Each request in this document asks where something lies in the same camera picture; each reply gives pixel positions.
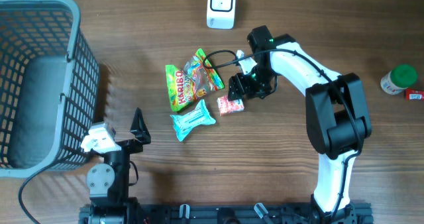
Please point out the mint green wipes pack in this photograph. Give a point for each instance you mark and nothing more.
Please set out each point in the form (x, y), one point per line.
(184, 124)

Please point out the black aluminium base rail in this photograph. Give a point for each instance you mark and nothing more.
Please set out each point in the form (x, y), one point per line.
(232, 214)

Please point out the red stick packet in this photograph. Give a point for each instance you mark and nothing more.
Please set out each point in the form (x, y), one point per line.
(413, 94)

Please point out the white barcode scanner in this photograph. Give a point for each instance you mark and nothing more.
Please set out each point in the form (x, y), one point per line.
(221, 14)

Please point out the small red tissue pack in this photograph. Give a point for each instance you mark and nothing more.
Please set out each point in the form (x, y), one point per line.
(226, 107)

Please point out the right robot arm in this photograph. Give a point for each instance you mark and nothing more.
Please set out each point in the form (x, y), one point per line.
(337, 123)

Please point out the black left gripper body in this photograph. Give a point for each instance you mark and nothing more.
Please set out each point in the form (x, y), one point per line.
(121, 158)

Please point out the green lid jar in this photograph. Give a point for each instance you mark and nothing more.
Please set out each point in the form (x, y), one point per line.
(400, 78)

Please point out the grey plastic shopping basket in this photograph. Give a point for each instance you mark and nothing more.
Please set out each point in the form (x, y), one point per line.
(49, 87)

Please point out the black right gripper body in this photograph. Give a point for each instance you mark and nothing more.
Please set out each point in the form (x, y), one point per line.
(258, 80)

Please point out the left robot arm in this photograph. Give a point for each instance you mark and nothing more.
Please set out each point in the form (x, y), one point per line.
(109, 181)

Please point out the green Haribo candy bag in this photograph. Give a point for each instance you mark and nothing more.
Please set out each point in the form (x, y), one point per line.
(194, 81)

